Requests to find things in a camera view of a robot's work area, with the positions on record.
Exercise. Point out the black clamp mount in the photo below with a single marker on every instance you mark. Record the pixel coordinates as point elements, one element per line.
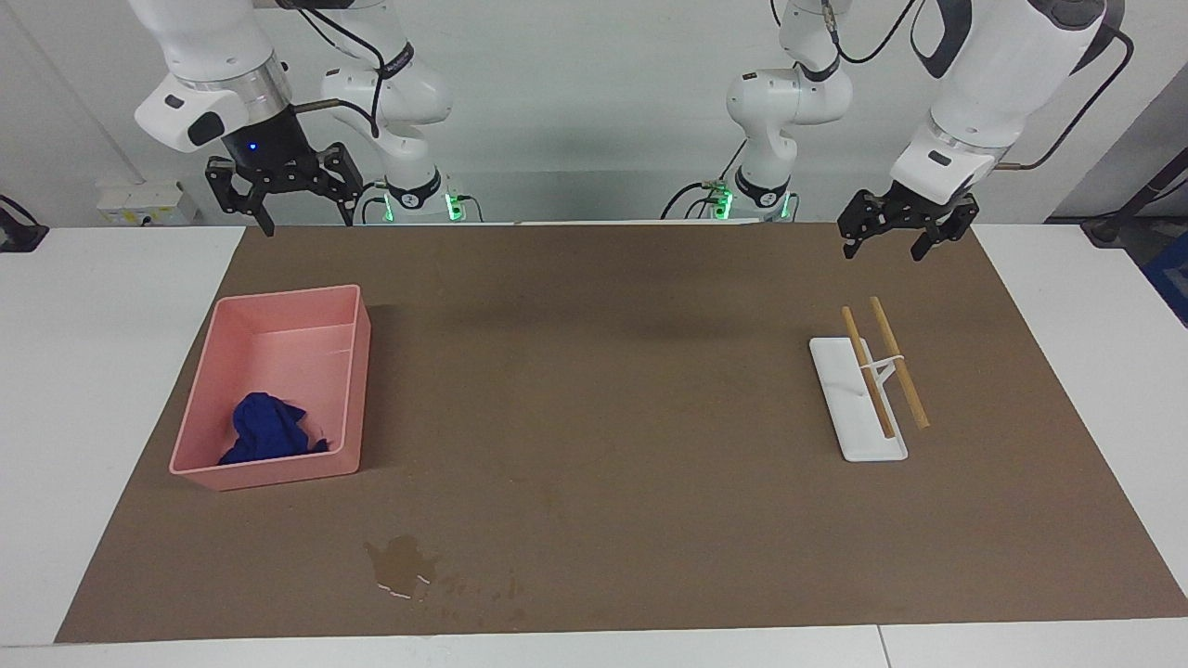
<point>19,237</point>

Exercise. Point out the blue cloth towel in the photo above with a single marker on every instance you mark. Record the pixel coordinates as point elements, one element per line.
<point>269,431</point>

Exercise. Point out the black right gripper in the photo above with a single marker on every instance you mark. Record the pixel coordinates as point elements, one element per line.
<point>274,148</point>

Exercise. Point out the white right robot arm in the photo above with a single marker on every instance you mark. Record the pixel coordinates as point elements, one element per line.
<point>213,46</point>

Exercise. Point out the pink plastic bin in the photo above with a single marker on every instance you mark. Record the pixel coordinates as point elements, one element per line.
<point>297,343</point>

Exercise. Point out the white power strip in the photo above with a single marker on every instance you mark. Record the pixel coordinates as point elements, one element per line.
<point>139,202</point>

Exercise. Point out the water puddle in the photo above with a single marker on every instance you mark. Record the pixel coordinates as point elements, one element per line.
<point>404,561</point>

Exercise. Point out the white towel rack base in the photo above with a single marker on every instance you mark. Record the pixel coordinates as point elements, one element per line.
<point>849,408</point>

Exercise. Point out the black metal stand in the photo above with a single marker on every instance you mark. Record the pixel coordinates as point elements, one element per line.
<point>1128,209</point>

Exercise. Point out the wooden rack rod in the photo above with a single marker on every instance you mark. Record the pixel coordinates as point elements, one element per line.
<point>902,371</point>
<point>868,371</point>

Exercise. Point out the brown table mat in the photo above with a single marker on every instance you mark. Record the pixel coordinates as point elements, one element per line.
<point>603,417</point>

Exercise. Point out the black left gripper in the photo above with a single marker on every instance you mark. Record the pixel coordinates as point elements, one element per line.
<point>928,204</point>

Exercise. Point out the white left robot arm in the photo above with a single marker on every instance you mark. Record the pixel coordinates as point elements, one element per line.
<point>789,93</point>

